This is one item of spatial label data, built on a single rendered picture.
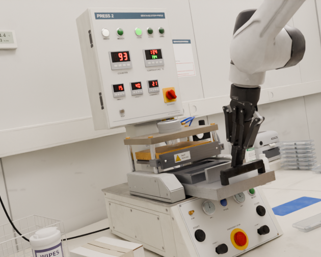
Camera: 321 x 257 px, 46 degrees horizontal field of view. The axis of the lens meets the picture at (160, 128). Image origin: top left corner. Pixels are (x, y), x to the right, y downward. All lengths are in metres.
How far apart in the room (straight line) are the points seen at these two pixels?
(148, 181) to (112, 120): 0.29
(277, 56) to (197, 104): 1.31
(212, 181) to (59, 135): 0.75
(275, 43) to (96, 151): 1.10
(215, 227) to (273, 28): 0.58
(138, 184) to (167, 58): 0.52
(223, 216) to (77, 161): 0.77
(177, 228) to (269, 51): 0.53
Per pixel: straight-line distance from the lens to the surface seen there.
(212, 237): 1.09
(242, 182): 1.03
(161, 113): 1.42
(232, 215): 1.15
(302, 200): 1.60
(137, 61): 1.39
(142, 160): 1.27
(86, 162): 1.70
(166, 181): 1.08
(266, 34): 0.79
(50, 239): 1.14
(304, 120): 3.21
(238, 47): 0.82
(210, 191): 1.00
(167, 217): 1.08
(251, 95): 0.96
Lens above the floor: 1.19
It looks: 3 degrees down
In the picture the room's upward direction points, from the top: 9 degrees counter-clockwise
